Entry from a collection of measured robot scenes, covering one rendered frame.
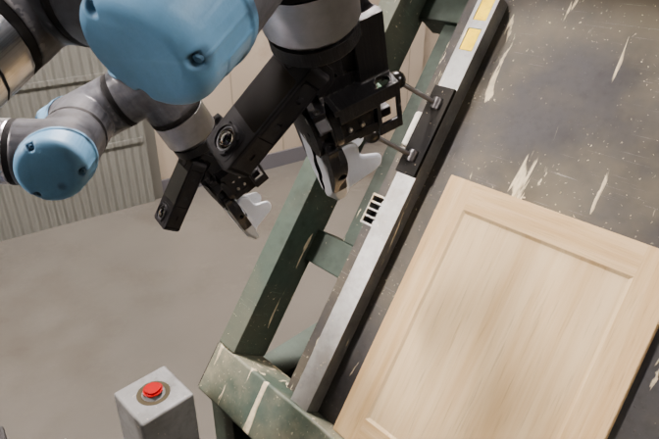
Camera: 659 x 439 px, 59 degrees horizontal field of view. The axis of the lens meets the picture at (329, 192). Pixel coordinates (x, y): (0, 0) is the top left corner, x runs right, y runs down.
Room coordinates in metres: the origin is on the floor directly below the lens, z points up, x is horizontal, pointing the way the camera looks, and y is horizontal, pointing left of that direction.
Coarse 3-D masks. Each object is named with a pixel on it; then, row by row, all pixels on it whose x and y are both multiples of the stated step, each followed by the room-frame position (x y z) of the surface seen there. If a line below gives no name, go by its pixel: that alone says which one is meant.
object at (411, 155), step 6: (378, 132) 1.08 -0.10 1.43; (366, 138) 1.08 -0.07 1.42; (372, 138) 1.07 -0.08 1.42; (378, 138) 1.08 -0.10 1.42; (384, 138) 1.10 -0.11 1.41; (390, 144) 1.09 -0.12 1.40; (402, 150) 1.10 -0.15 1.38; (414, 150) 1.10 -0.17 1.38; (408, 156) 1.10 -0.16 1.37; (414, 156) 1.10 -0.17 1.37
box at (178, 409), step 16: (160, 368) 0.95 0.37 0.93; (176, 384) 0.91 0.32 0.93; (128, 400) 0.86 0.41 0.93; (144, 400) 0.86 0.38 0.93; (176, 400) 0.86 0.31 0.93; (192, 400) 0.88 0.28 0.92; (128, 416) 0.84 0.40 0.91; (144, 416) 0.82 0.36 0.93; (160, 416) 0.83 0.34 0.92; (176, 416) 0.85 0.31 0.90; (192, 416) 0.88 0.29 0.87; (128, 432) 0.85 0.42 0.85; (144, 432) 0.80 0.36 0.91; (160, 432) 0.82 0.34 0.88; (176, 432) 0.85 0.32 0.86; (192, 432) 0.87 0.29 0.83
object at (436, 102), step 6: (396, 72) 1.14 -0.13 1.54; (402, 78) 1.13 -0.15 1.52; (402, 84) 1.13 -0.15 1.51; (408, 84) 1.14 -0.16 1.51; (414, 90) 1.14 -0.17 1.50; (420, 96) 1.15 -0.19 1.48; (426, 96) 1.15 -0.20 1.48; (432, 102) 1.15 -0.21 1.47; (438, 102) 1.15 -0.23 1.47; (432, 108) 1.15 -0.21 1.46; (438, 108) 1.14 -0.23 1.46
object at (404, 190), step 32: (480, 0) 1.28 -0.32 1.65; (448, 64) 1.22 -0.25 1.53; (480, 64) 1.22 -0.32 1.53; (448, 128) 1.15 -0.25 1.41; (416, 192) 1.08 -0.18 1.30; (384, 224) 1.05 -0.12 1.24; (384, 256) 1.02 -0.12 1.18; (352, 288) 0.99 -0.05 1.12; (352, 320) 0.95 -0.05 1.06; (320, 352) 0.93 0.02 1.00; (320, 384) 0.89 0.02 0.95
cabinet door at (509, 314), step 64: (448, 192) 1.04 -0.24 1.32; (448, 256) 0.95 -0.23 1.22; (512, 256) 0.89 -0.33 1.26; (576, 256) 0.83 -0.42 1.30; (640, 256) 0.78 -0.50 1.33; (384, 320) 0.92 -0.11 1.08; (448, 320) 0.86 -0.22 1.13; (512, 320) 0.81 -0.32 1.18; (576, 320) 0.76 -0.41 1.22; (640, 320) 0.72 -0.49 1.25; (384, 384) 0.84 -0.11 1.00; (448, 384) 0.79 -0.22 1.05; (512, 384) 0.74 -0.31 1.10; (576, 384) 0.70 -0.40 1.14
